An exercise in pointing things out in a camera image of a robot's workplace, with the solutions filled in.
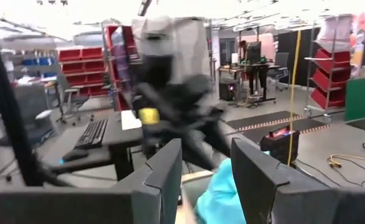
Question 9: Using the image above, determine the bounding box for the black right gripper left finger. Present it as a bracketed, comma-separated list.
[0, 138, 183, 224]

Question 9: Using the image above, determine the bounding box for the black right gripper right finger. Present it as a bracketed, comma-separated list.
[231, 138, 365, 224]

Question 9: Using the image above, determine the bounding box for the teal cloth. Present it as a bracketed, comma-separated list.
[194, 151, 272, 224]

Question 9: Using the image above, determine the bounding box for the black computer mouse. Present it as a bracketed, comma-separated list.
[62, 148, 90, 162]

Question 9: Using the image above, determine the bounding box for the black plastic crate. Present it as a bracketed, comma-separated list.
[259, 126, 301, 166]

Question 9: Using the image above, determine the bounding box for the black keyboard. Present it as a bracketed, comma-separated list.
[74, 119, 109, 150]

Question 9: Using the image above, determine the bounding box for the black floor mat striped edge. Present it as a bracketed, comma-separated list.
[241, 117, 331, 144]
[225, 110, 304, 132]

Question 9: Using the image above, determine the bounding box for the grey desk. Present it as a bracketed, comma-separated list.
[42, 110, 144, 182]

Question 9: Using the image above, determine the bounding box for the beige fabric storage bin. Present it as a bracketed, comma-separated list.
[180, 170, 216, 206]

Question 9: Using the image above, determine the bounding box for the white paper sheet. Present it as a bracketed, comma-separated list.
[121, 110, 142, 131]

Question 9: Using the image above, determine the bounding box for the grey office chair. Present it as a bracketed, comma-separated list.
[0, 83, 57, 149]
[56, 73, 90, 125]

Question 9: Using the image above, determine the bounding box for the green board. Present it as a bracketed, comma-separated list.
[344, 76, 365, 123]

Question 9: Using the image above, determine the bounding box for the metal rack with red bins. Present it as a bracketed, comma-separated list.
[304, 14, 353, 124]

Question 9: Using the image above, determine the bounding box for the black computer tower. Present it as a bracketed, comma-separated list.
[218, 79, 239, 102]

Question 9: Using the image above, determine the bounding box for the dark office chair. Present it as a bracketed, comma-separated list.
[267, 52, 290, 91]

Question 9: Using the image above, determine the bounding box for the black standing desk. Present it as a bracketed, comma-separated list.
[218, 63, 282, 108]

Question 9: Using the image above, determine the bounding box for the shelf with red bins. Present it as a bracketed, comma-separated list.
[57, 46, 108, 97]

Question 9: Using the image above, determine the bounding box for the shelf with blue bins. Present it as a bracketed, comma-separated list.
[20, 51, 58, 78]

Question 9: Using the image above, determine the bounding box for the black computer monitor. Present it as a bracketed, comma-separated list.
[246, 41, 262, 65]

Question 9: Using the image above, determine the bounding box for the tall red wrapped rack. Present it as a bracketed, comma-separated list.
[103, 24, 139, 111]

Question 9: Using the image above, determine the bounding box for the white wrapped bundle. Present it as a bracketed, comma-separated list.
[317, 14, 353, 52]

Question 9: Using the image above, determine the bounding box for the yellow floor cable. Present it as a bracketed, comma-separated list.
[326, 153, 365, 170]

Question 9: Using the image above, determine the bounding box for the yellow hanging cable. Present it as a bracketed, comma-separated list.
[286, 29, 303, 167]

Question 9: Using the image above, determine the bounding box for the black metal rig frame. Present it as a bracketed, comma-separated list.
[0, 6, 74, 187]

